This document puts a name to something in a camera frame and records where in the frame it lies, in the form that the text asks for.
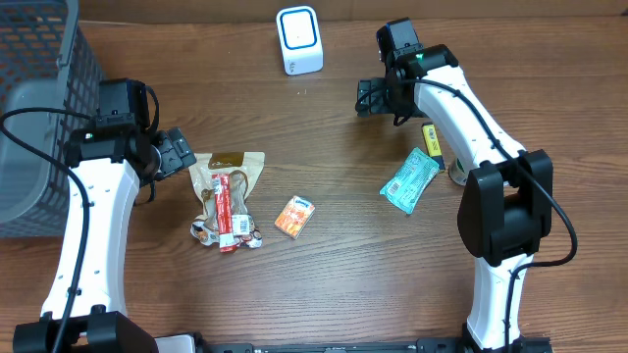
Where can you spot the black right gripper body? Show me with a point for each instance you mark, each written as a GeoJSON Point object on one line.
{"type": "Point", "coordinates": [366, 98]}

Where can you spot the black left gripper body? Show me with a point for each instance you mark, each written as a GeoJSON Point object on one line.
{"type": "Point", "coordinates": [178, 151]}

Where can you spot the red snack bar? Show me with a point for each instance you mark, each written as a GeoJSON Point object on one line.
{"type": "Point", "coordinates": [221, 188]}

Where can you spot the brown transparent snack bag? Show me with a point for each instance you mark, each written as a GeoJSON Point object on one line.
{"type": "Point", "coordinates": [243, 169]}

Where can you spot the yellow highlighter black cap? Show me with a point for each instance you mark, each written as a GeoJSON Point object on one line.
{"type": "Point", "coordinates": [433, 145]}

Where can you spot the teal tissue packet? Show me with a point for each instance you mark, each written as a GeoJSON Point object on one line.
{"type": "Point", "coordinates": [409, 182]}

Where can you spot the white patterned wrapper packet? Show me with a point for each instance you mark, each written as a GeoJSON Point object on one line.
{"type": "Point", "coordinates": [245, 234]}

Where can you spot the green lid jar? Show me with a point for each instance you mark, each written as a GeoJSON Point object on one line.
{"type": "Point", "coordinates": [457, 173]}

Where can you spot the orange snack packet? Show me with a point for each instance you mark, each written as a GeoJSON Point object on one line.
{"type": "Point", "coordinates": [294, 216]}

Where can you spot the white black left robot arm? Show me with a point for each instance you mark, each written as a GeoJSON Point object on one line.
{"type": "Point", "coordinates": [121, 150]}

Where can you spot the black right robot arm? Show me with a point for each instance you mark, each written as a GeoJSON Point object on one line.
{"type": "Point", "coordinates": [506, 205]}

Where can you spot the white barcode scanner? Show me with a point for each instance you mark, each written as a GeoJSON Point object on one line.
{"type": "Point", "coordinates": [300, 40]}

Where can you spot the grey plastic mesh basket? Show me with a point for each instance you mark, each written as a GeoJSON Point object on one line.
{"type": "Point", "coordinates": [50, 78]}

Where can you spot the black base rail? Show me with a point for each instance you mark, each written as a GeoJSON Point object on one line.
{"type": "Point", "coordinates": [343, 345]}

